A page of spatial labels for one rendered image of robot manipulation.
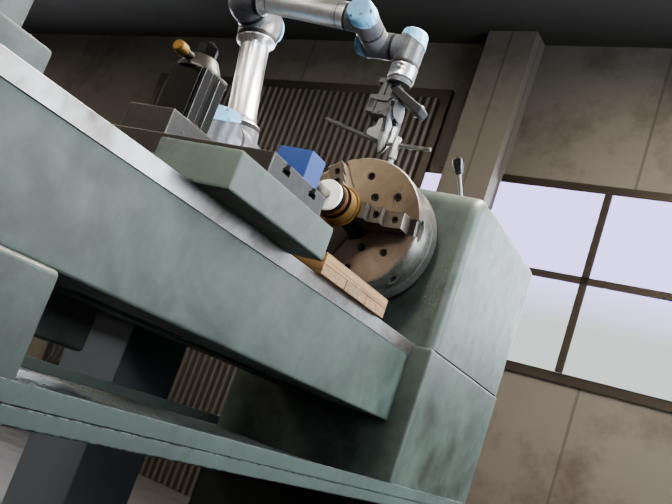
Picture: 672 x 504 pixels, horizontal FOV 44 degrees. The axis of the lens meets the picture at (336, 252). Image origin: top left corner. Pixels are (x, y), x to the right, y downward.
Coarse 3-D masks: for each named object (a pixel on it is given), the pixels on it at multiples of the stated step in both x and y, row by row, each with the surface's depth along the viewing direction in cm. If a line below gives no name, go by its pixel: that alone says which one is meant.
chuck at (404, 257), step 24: (360, 168) 196; (384, 168) 193; (360, 192) 194; (384, 192) 191; (408, 192) 189; (360, 240) 189; (384, 240) 187; (408, 240) 185; (360, 264) 187; (384, 264) 185; (408, 264) 187; (384, 288) 190
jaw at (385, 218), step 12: (360, 204) 183; (360, 216) 182; (372, 216) 183; (384, 216) 184; (396, 216) 184; (408, 216) 184; (372, 228) 187; (384, 228) 185; (396, 228) 182; (408, 228) 185; (420, 228) 188
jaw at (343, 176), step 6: (342, 162) 194; (330, 168) 194; (336, 168) 194; (342, 168) 193; (348, 168) 196; (330, 174) 194; (336, 174) 193; (342, 174) 190; (348, 174) 194; (336, 180) 191; (342, 180) 190; (348, 180) 192; (348, 186) 190
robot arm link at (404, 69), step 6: (396, 66) 226; (402, 66) 226; (408, 66) 226; (414, 66) 226; (390, 72) 227; (396, 72) 225; (402, 72) 225; (408, 72) 225; (414, 72) 227; (408, 78) 226; (414, 78) 227
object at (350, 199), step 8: (344, 192) 178; (352, 192) 183; (344, 200) 178; (352, 200) 181; (336, 208) 178; (344, 208) 180; (352, 208) 181; (328, 216) 181; (336, 216) 180; (344, 216) 181; (352, 216) 182; (336, 224) 183; (344, 224) 183
